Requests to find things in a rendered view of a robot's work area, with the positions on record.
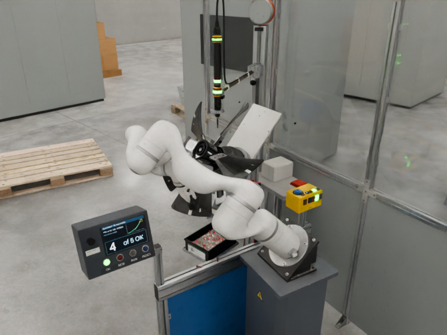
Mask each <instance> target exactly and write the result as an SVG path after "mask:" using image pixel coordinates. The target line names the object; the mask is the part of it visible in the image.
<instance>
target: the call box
mask: <svg viewBox="0 0 447 335"><path fill-rule="evenodd" d="M315 188H317V187H315V186H314V185H311V184H310V183H308V184H305V185H302V186H300V187H296V188H294V189H290V190H288V191H287V195H286V206H287V207H288V208H290V209H292V210H294V211H295V212H296V213H302V212H304V211H307V210H310V209H312V208H315V207H318V206H320V205H321V199H319V200H317V201H314V202H311V203H308V198H310V197H313V196H316V195H318V194H321V193H323V190H321V189H320V190H318V191H314V192H313V193H309V194H306V193H305V192H306V191H309V190H311V191H312V189H315ZM296 189H300V190H301V191H302V193H304V194H305V196H302V195H301V194H296V193H294V190H296ZM304 199H307V204H306V205H303V200H304Z"/></svg>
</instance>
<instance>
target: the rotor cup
mask: <svg viewBox="0 0 447 335"><path fill-rule="evenodd" d="M200 148H202V150H201V151H199V149H200ZM208 152H210V153H211V154H212V155H211V154H209V153H208ZM220 153H223V154H225V150H224V149H223V148H221V147H219V146H214V145H213V144H211V143H210V142H208V141H207V140H200V141H199V142H198V143H197V144H196V145H195V146H194V149H193V151H192V156H193V158H194V159H195V160H197V161H199V160H200V161H201V162H200V161H199V162H200V163H202V164H206V165H208V166H212V167H214V168H213V171H214V170H216V169H218V168H219V167H218V165H217V163H216V162H215V161H212V160H209V158H210V156H214V155H216V154H220Z"/></svg>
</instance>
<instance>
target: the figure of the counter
mask: <svg viewBox="0 0 447 335"><path fill-rule="evenodd" d="M104 244H105V247H106V253H107V255H111V254H113V253H116V252H119V251H120V245H119V242H118V239H114V240H111V241H107V242H105V243H104Z"/></svg>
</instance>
